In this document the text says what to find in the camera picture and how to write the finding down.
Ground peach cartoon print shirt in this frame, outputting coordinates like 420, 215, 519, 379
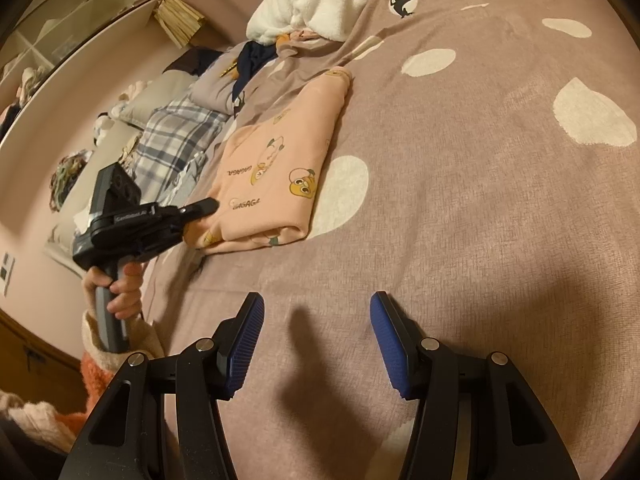
183, 67, 352, 254

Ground left hand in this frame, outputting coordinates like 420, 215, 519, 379
82, 262, 144, 320

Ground grey folded garment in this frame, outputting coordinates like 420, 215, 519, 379
158, 151, 207, 207

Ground plaid pillow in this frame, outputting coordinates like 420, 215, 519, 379
132, 96, 229, 202

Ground mauve pillow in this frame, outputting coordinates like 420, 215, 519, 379
190, 41, 245, 116

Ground navy blue garment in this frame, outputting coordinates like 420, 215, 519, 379
231, 40, 277, 101

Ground straw tassel decoration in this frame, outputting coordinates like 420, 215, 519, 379
153, 0, 205, 49

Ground mauve spotted blanket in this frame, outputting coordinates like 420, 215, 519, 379
145, 0, 639, 479

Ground white wall shelf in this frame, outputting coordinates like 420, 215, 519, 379
1, 0, 157, 154

